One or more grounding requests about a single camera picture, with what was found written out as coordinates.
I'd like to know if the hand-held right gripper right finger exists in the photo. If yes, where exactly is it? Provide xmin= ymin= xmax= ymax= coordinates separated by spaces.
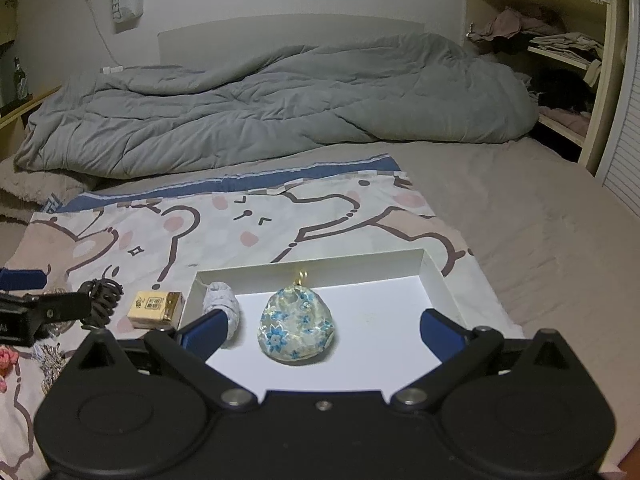
xmin=390 ymin=309 xmax=567 ymax=412

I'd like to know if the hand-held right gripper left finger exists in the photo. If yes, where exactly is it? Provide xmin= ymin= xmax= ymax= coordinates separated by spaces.
xmin=75 ymin=309 xmax=257 ymax=412

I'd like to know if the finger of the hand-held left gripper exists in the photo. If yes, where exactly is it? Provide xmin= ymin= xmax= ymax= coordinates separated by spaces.
xmin=0 ymin=268 xmax=49 ymax=292
xmin=20 ymin=291 xmax=92 ymax=333

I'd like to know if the pink knit hair tie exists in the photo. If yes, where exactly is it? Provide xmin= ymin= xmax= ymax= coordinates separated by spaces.
xmin=0 ymin=347 xmax=19 ymax=394

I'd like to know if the black hair claw clip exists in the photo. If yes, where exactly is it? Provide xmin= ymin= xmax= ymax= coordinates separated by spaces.
xmin=77 ymin=276 xmax=127 ymax=331

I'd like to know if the white cardboard box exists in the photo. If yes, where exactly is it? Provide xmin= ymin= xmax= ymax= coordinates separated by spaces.
xmin=175 ymin=247 xmax=473 ymax=377

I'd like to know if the small yellow box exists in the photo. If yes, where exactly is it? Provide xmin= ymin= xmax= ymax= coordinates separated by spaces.
xmin=126 ymin=291 xmax=185 ymax=330

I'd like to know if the blue floral fabric pouch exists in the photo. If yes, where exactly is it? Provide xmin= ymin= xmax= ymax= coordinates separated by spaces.
xmin=257 ymin=270 xmax=337 ymax=363

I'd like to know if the beige fluffy blanket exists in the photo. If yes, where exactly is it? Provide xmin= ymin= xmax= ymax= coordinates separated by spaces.
xmin=0 ymin=162 xmax=101 ymax=222

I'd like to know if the bear printed cloth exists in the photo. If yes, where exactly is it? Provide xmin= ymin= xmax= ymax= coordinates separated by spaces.
xmin=0 ymin=154 xmax=526 ymax=480

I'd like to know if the glass bottle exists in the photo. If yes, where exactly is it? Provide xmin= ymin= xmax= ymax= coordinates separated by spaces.
xmin=12 ymin=56 xmax=30 ymax=101

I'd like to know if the grey duvet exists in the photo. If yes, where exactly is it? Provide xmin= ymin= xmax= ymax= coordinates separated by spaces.
xmin=14 ymin=32 xmax=540 ymax=181

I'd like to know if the pink folded clothing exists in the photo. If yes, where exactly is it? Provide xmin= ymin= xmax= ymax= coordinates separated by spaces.
xmin=542 ymin=107 xmax=593 ymax=134

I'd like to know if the white slatted door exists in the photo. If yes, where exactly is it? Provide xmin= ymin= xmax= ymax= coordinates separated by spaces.
xmin=595 ymin=35 xmax=640 ymax=221

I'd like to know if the dark clothing pile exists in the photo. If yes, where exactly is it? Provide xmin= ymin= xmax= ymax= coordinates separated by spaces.
xmin=525 ymin=67 xmax=598 ymax=113

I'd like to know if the pink crumpled clothing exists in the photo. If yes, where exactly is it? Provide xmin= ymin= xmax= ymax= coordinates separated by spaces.
xmin=467 ymin=7 xmax=568 ymax=44

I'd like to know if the beige folded clothing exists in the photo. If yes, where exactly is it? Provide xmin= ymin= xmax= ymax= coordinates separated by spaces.
xmin=527 ymin=31 xmax=607 ymax=88

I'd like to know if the cream wardrobe shelf unit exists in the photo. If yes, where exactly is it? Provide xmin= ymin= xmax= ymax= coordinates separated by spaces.
xmin=464 ymin=0 xmax=628 ymax=177

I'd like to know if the white cable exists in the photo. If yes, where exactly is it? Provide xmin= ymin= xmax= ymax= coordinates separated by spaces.
xmin=70 ymin=0 xmax=117 ymax=72

